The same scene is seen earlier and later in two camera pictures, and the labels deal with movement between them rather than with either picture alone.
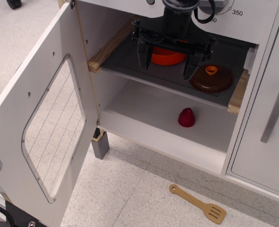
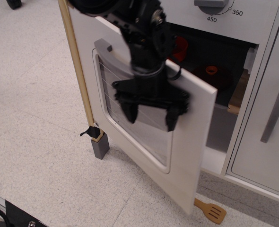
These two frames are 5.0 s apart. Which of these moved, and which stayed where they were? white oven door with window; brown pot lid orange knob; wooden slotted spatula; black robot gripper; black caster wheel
Moved: white oven door with window; black robot gripper
Stayed: black caster wheel; brown pot lid orange knob; wooden slotted spatula
